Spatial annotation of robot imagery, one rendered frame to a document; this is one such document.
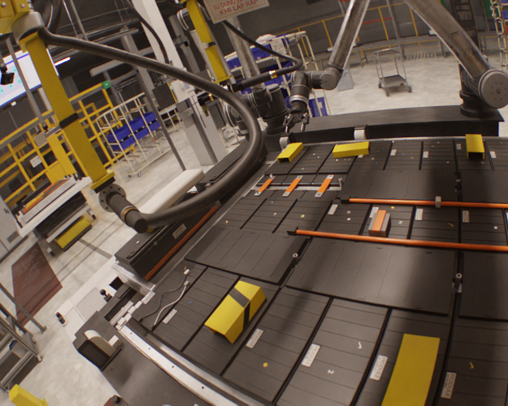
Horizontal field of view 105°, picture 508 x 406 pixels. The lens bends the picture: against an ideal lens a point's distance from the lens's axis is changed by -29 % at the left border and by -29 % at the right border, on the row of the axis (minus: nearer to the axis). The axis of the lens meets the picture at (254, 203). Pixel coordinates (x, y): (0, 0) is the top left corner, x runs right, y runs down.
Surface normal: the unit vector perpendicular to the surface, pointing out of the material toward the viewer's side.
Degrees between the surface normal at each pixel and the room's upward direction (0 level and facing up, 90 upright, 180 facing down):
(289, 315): 0
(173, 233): 90
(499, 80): 90
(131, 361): 0
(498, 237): 0
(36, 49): 90
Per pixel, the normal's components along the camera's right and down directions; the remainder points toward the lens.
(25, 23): 0.58, 0.21
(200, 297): -0.35, -0.81
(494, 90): -0.37, 0.59
